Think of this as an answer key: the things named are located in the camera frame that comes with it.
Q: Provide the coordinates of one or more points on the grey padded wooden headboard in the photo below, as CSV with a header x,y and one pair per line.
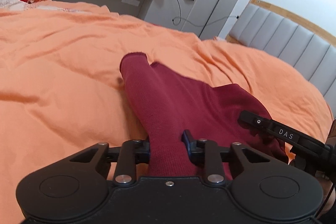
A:
x,y
301,52

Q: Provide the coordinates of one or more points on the floral patterned pillow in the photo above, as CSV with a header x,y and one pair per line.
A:
x,y
14,5

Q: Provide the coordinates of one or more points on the dark red long-sleeve sweater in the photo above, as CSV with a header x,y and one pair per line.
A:
x,y
167,103

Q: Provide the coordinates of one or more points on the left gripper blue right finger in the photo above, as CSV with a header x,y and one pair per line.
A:
x,y
206,155

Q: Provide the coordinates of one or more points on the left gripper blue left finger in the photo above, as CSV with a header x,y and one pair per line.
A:
x,y
132,153

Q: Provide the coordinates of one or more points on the person's right hand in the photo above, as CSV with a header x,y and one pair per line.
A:
x,y
326,180

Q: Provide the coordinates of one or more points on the orange bed duvet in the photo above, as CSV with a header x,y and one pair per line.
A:
x,y
62,91

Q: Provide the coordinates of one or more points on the white wall socket plate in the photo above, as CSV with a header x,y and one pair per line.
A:
x,y
131,2

